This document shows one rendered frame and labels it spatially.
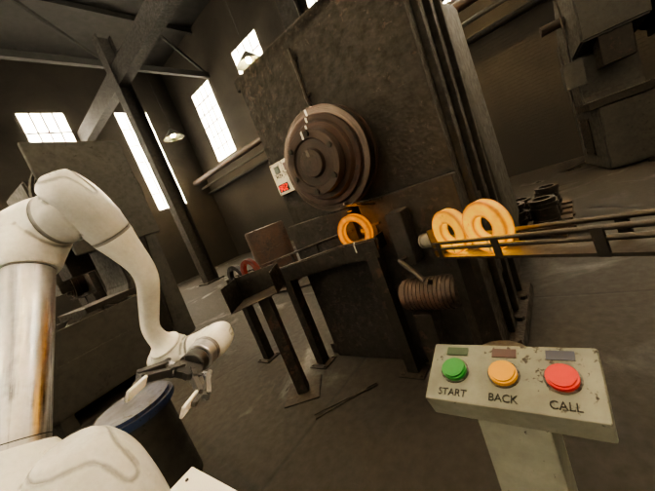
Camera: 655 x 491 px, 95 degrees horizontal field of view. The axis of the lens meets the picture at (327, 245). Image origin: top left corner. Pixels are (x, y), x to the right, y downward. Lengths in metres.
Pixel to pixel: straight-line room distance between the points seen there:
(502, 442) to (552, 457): 0.06
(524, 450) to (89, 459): 0.67
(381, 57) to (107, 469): 1.45
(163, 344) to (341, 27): 1.41
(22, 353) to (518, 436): 0.92
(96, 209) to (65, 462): 0.51
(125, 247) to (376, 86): 1.11
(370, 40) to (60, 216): 1.22
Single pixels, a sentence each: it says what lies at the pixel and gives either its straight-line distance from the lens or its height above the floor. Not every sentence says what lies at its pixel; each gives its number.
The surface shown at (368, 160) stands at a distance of 1.30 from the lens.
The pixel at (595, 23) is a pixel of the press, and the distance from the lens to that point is 5.26.
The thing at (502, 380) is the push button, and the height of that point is 0.60.
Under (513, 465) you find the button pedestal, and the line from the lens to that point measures 0.66.
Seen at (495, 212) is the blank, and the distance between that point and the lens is 0.91.
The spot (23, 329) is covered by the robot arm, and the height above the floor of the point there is 0.93.
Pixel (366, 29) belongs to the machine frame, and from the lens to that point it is 1.50.
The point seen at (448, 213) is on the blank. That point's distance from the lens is 1.04.
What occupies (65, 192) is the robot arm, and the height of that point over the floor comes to 1.18.
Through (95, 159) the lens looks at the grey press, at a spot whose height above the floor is 2.10.
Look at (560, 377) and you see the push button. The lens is 0.56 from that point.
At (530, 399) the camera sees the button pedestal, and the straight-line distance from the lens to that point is 0.56.
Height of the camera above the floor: 0.96
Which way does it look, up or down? 9 degrees down
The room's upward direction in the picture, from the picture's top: 21 degrees counter-clockwise
